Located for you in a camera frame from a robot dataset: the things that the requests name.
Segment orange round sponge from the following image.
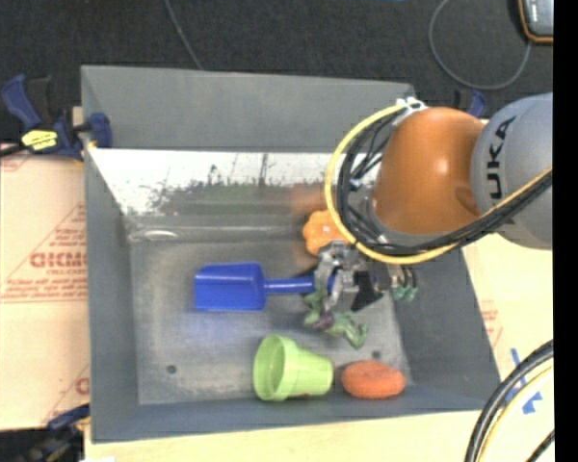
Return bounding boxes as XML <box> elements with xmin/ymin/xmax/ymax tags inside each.
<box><xmin>340</xmin><ymin>359</ymin><xmax>407</xmax><ymax>400</ymax></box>

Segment light green plastic cup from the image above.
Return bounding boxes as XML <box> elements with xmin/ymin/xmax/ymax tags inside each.
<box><xmin>251</xmin><ymin>333</ymin><xmax>335</xmax><ymax>402</ymax></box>

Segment grey metal bin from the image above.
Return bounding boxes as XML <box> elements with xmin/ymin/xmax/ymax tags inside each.
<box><xmin>80</xmin><ymin>64</ymin><xmax>503</xmax><ymax>443</ymax></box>

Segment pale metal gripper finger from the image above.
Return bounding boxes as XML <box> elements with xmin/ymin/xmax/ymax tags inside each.
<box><xmin>314</xmin><ymin>256</ymin><xmax>331</xmax><ymax>299</ymax></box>
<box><xmin>330</xmin><ymin>269</ymin><xmax>357</xmax><ymax>313</ymax></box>

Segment brown cardboard board, red print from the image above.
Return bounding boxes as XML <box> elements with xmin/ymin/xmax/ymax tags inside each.
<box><xmin>0</xmin><ymin>142</ymin><xmax>554</xmax><ymax>433</ymax></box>

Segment blue plastic scoop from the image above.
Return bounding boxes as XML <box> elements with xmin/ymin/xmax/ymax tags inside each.
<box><xmin>194</xmin><ymin>262</ymin><xmax>339</xmax><ymax>313</ymax></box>

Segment orange flower-shaped toy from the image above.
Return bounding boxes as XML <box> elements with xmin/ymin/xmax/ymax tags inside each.
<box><xmin>302</xmin><ymin>209</ymin><xmax>354</xmax><ymax>256</ymax></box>

